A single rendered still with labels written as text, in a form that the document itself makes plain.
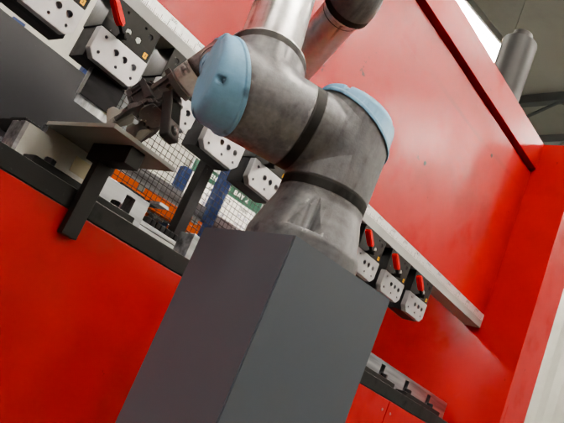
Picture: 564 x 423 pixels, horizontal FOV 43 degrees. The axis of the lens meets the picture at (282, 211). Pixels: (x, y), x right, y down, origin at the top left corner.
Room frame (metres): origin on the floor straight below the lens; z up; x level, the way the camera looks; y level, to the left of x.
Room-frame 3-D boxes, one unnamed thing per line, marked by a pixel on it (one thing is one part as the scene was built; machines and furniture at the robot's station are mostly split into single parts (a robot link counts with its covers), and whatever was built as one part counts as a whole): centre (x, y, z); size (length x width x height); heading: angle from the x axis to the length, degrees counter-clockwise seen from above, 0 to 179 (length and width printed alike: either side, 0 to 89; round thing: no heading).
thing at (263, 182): (2.04, 0.11, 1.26); 0.15 x 0.09 x 0.17; 136
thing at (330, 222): (0.89, -0.04, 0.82); 0.15 x 0.15 x 0.10
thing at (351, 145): (0.89, -0.03, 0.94); 0.13 x 0.12 x 0.14; 106
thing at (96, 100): (1.63, 0.51, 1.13); 0.10 x 0.02 x 0.10; 136
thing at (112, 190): (1.67, 0.47, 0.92); 0.39 x 0.06 x 0.10; 136
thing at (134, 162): (1.50, 0.38, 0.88); 0.14 x 0.04 x 0.22; 46
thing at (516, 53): (3.14, -0.77, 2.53); 0.32 x 0.24 x 0.47; 136
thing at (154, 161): (1.53, 0.40, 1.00); 0.26 x 0.18 x 0.01; 46
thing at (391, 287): (2.61, -0.45, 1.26); 0.15 x 0.09 x 0.17; 136
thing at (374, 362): (2.54, -0.37, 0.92); 1.68 x 0.06 x 0.10; 136
